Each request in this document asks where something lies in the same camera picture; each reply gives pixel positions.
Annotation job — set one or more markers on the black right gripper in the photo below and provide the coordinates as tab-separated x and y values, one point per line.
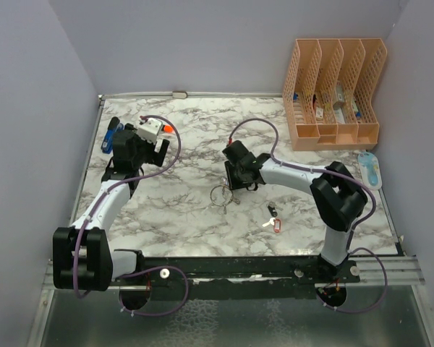
233	183

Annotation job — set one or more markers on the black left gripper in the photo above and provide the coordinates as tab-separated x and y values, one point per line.
155	157

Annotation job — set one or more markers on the silver keyring with clips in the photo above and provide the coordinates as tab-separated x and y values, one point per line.
222	196

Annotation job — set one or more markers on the black key fob key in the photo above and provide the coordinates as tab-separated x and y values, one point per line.
273	209

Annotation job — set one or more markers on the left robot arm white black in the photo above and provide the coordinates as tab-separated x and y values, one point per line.
82	258

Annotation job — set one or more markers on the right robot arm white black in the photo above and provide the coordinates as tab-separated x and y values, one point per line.
340	200

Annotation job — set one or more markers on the black orange highlighter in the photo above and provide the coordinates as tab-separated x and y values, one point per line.
168	129

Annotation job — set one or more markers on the blue black stapler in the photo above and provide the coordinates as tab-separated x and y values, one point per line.
114	126

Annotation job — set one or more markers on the white clip on back edge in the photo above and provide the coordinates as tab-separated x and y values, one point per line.
179	94

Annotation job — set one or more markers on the orange plastic file organizer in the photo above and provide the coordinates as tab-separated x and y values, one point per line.
328	93

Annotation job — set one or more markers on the blue item in blister pack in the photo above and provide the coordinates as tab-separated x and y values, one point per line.
370	170

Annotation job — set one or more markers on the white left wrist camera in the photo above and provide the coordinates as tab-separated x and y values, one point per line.
149	130

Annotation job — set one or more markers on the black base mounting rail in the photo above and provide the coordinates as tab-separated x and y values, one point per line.
235	278

